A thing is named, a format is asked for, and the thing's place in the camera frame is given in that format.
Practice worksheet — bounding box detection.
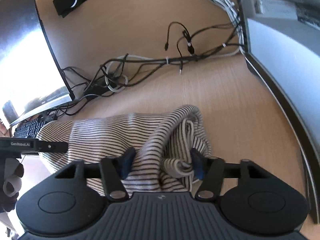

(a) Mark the striped beige sweater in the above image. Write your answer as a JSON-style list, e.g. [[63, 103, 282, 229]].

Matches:
[[37, 105, 212, 194]]

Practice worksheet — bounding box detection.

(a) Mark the black keyboard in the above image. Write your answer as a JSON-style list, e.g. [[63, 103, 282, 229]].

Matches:
[[14, 114, 57, 138]]

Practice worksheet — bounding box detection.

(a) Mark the black cable bundle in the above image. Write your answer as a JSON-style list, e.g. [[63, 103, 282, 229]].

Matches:
[[53, 21, 247, 117]]

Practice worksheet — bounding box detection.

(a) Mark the black curved monitor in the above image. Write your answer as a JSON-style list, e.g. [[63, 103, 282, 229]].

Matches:
[[1, 0, 75, 128]]

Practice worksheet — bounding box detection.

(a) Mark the left hand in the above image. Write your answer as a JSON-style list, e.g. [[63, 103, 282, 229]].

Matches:
[[1, 158, 24, 213]]

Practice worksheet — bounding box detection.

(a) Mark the white cable bundle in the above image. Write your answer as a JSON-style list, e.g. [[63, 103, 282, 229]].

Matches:
[[205, 0, 246, 54]]

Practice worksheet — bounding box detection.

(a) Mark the white computer case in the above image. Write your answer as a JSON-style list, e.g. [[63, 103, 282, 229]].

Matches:
[[237, 0, 319, 223]]

